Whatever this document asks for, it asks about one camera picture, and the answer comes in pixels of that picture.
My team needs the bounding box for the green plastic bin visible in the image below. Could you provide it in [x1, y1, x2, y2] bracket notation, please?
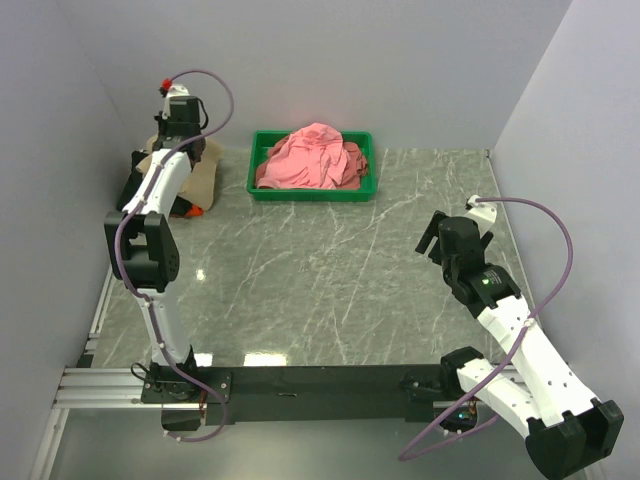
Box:
[246, 130, 377, 203]

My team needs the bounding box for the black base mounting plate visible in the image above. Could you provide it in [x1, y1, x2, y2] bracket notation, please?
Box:
[141, 365, 452, 431]

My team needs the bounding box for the dusty rose t shirt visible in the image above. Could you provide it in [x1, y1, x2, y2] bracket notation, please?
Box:
[267, 137, 370, 191]

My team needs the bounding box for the orange folded t shirt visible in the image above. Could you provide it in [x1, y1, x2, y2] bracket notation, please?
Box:
[184, 205, 205, 218]

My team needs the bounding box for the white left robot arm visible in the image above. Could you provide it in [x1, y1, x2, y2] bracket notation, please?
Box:
[104, 94, 205, 402]

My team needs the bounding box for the pink t shirt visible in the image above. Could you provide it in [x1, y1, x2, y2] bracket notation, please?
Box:
[255, 123, 349, 190]

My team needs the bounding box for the beige t shirt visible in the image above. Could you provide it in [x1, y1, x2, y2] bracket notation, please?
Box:
[126, 139, 222, 216]

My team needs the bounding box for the black folded t shirt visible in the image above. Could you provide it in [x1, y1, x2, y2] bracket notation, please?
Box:
[116, 150, 193, 217]

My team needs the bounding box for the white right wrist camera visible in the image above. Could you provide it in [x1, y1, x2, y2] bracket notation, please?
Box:
[465, 195, 498, 227]

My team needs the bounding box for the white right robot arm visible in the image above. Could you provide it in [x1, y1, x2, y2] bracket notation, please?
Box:
[416, 204, 624, 479]

